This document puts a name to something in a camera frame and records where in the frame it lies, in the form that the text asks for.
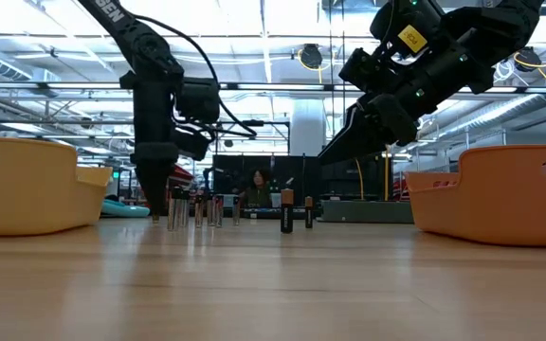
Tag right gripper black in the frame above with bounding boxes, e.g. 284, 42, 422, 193
317, 45, 485, 166

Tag yellow plastic bin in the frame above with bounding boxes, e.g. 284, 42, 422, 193
0, 135, 114, 238

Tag yellow hanging cord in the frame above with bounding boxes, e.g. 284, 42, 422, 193
354, 158, 365, 201

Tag light blue calculator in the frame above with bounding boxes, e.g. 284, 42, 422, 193
100, 198, 152, 219

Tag orange plastic bin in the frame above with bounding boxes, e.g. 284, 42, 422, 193
404, 144, 546, 248

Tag red storage bin rack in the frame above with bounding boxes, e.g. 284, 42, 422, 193
171, 163, 196, 190

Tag black partition panels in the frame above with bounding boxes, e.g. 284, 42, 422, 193
211, 153, 321, 209

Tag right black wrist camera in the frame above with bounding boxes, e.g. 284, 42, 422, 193
337, 0, 443, 94

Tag black copper-top battery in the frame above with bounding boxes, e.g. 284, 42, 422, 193
304, 195, 315, 230
280, 188, 295, 235

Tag silver ventilation duct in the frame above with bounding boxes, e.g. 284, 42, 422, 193
436, 92, 546, 143

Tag white building column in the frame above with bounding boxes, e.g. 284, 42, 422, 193
290, 98, 331, 156

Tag black metal stand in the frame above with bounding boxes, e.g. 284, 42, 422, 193
214, 119, 292, 156

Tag black ceiling cable reel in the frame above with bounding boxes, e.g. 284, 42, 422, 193
514, 45, 543, 73
300, 43, 324, 70

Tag left wrist camera black cable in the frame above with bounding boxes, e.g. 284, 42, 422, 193
130, 13, 259, 139

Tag person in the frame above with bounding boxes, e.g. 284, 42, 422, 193
240, 168, 274, 209

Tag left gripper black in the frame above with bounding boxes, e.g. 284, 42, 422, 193
119, 65, 185, 218

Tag yellow pole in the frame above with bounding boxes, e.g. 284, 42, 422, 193
383, 145, 391, 201

